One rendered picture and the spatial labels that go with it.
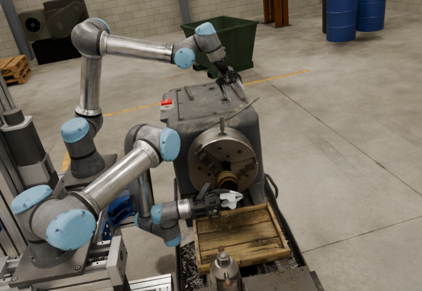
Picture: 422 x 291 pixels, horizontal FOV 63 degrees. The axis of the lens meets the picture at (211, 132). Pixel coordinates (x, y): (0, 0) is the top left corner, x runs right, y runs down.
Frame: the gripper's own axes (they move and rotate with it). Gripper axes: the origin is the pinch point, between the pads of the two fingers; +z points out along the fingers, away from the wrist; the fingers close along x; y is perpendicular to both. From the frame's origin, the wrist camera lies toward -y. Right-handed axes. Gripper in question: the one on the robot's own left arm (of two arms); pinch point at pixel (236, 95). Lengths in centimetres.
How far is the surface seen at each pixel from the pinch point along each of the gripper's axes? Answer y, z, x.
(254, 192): 8.5, 47.4, -13.3
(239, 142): 16.6, 13.3, -8.0
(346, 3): -536, 155, 278
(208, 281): 55, 40, -41
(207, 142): 15.5, 6.9, -20.4
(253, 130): 1.1, 19.6, -0.2
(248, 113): -2.2, 12.1, 1.5
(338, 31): -541, 201, 250
